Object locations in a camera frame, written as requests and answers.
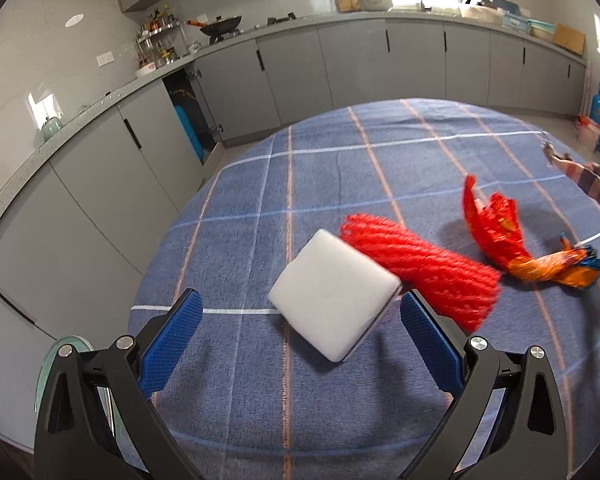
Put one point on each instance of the blue cylinder under counter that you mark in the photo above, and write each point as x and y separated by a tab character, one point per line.
190	131

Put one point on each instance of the green basin stack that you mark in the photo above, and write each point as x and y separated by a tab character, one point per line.
542	30

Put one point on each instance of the metal spice rack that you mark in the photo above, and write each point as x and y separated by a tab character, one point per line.
160	39

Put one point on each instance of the plaid cloth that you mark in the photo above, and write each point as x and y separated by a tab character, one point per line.
585	176

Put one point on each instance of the blue plaid tablecloth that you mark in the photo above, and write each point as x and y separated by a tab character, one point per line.
250	399

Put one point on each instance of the white bowl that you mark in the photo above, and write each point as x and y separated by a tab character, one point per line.
145	70

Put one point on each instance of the black wok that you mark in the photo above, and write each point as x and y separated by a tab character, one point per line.
217	29

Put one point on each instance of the teal trash bin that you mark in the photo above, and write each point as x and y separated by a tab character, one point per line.
69	401

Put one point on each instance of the red mesh net bag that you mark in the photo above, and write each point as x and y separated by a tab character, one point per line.
455	286

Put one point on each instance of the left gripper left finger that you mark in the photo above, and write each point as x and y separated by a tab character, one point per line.
133	369

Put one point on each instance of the green ceramic teapot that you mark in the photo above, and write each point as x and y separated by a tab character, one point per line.
51	126

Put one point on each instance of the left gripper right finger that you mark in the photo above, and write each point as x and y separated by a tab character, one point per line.
505	420

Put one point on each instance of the white foam sponge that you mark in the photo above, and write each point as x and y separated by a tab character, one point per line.
332	295

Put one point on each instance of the grey lower cabinets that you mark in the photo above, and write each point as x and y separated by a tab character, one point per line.
77	239

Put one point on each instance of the pink white bucket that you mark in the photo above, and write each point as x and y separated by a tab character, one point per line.
588	132

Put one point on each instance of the cardboard piece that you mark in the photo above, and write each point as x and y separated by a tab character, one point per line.
569	39

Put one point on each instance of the blue storage container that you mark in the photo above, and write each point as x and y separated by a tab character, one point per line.
512	16

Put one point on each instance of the orange blue snack wrapper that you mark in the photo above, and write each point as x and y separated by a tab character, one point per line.
496	229

